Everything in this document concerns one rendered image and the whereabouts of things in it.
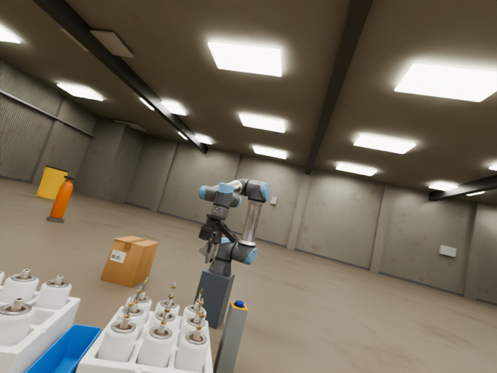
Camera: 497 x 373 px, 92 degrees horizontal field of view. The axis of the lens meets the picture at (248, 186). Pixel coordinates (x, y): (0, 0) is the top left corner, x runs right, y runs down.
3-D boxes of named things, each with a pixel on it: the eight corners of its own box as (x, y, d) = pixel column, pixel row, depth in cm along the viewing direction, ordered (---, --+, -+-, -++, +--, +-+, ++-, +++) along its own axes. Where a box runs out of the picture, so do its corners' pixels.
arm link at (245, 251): (235, 257, 163) (252, 180, 165) (256, 264, 158) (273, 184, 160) (228, 261, 152) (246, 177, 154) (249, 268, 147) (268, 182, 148)
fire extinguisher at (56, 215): (54, 218, 344) (69, 176, 352) (71, 223, 341) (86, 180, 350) (36, 217, 317) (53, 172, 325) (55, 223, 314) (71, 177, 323)
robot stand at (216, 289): (199, 310, 164) (211, 266, 168) (223, 318, 161) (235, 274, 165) (188, 319, 147) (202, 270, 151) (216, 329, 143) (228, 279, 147)
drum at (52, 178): (63, 200, 580) (73, 172, 590) (44, 198, 536) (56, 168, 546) (48, 196, 589) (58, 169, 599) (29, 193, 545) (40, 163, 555)
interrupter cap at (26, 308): (9, 303, 74) (10, 300, 74) (37, 307, 75) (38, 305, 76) (-10, 314, 67) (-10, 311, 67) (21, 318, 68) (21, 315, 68)
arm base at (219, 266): (212, 267, 167) (216, 253, 168) (233, 273, 164) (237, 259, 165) (205, 271, 152) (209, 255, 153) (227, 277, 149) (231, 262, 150)
